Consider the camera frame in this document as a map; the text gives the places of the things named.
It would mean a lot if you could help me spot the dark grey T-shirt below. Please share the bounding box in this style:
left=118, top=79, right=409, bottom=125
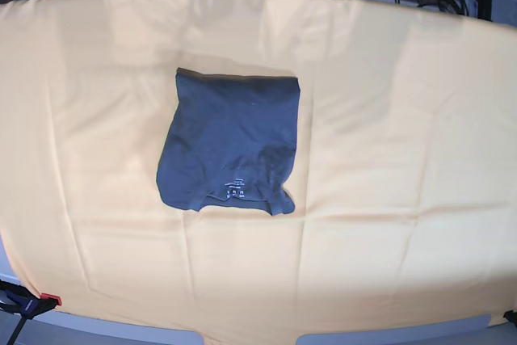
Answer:
left=156, top=69, right=301, bottom=216

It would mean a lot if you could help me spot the yellow table cloth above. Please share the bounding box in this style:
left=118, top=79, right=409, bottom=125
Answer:
left=1, top=0, right=516, bottom=344

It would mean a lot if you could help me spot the blue red clamp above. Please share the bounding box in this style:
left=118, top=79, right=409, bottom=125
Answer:
left=1, top=280, right=61, bottom=319

